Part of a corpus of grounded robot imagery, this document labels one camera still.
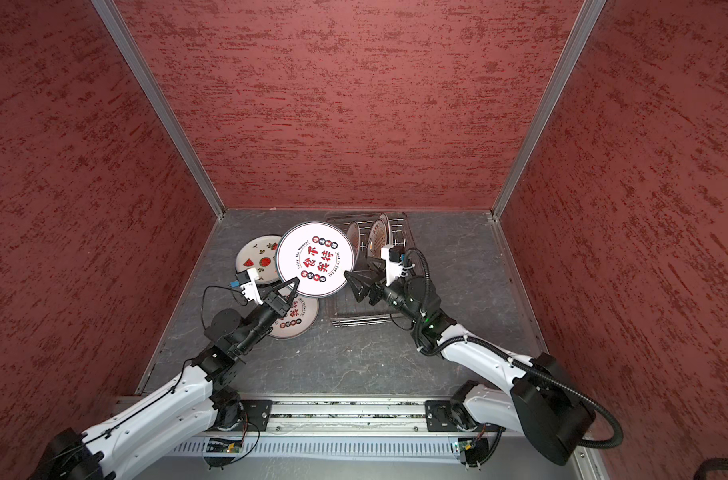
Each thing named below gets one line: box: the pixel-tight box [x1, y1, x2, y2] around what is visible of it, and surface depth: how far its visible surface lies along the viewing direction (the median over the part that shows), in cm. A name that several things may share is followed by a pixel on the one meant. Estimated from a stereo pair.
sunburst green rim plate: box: [366, 218, 388, 257], surface depth 103 cm
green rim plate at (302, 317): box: [269, 294, 320, 340], surface depth 91 cm
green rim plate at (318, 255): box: [276, 221, 355, 298], surface depth 74 cm
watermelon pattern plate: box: [235, 234, 283, 285], surface depth 105 cm
